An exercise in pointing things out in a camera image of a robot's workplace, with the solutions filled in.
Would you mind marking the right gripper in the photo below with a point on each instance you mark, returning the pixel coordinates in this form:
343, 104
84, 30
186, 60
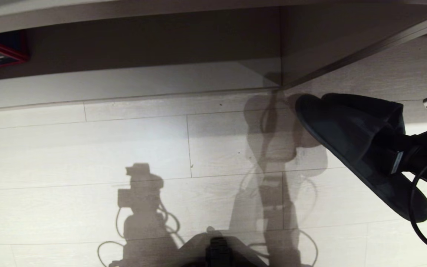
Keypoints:
426, 161

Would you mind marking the dark grey slipper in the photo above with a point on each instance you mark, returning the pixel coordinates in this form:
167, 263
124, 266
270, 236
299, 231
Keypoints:
339, 126

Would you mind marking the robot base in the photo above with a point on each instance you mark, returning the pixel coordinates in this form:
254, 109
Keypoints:
219, 252

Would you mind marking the pale wooden shoe shelf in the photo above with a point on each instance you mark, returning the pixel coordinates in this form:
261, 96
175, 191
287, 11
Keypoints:
154, 48

